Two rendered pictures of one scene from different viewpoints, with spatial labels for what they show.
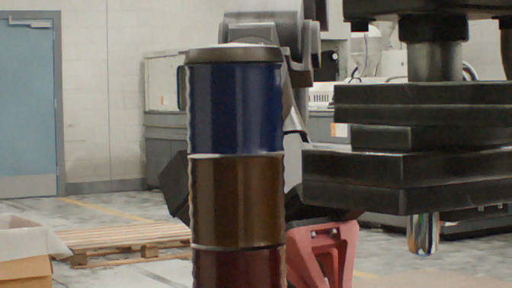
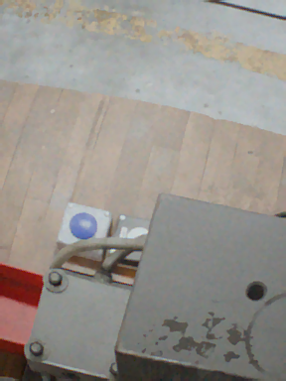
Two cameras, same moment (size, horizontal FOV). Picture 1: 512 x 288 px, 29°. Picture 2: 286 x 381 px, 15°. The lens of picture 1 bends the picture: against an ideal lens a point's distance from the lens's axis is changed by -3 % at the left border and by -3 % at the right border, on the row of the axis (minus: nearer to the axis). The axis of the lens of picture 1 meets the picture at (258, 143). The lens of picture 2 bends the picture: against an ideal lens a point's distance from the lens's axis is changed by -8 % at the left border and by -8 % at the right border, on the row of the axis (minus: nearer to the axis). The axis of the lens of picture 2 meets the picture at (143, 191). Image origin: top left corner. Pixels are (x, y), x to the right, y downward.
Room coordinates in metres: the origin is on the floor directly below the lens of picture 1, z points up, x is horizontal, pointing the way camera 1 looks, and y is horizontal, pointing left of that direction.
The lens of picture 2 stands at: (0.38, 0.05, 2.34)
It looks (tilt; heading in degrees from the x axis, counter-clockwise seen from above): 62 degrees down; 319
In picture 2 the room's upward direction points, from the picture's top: 2 degrees counter-clockwise
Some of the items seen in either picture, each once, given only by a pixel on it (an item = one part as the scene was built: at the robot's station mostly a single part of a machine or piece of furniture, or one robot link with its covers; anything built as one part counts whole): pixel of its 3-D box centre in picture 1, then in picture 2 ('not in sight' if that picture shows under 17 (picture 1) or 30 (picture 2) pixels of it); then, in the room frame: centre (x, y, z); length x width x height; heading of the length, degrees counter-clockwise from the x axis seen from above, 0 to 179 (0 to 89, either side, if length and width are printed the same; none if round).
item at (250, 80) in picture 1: (235, 108); not in sight; (0.39, 0.01, 1.17); 0.04 x 0.04 x 0.03
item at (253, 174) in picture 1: (237, 197); not in sight; (0.39, 0.01, 1.14); 0.04 x 0.04 x 0.03
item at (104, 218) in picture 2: not in sight; (84, 235); (0.97, -0.34, 0.90); 0.07 x 0.07 x 0.06; 33
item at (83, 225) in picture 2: not in sight; (83, 227); (0.97, -0.34, 0.93); 0.04 x 0.04 x 0.02
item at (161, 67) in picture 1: (235, 85); not in sight; (11.11, 0.24, 1.24); 2.95 x 0.98 x 0.90; 30
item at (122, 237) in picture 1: (123, 242); not in sight; (7.40, 1.03, 0.07); 1.20 x 1.00 x 0.14; 122
